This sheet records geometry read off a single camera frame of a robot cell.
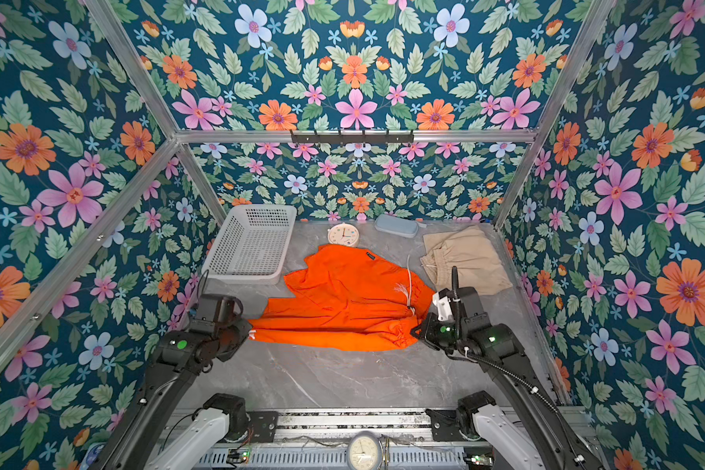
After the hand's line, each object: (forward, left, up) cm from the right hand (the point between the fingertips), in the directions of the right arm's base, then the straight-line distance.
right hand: (410, 330), depth 73 cm
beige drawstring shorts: (+38, -26, -15) cm, 49 cm away
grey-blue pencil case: (+51, 0, -13) cm, 53 cm away
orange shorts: (+18, +18, -15) cm, 29 cm away
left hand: (+3, +41, 0) cm, 41 cm away
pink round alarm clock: (+45, +21, -12) cm, 51 cm away
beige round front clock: (-24, +12, -13) cm, 30 cm away
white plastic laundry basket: (+42, +56, -15) cm, 72 cm away
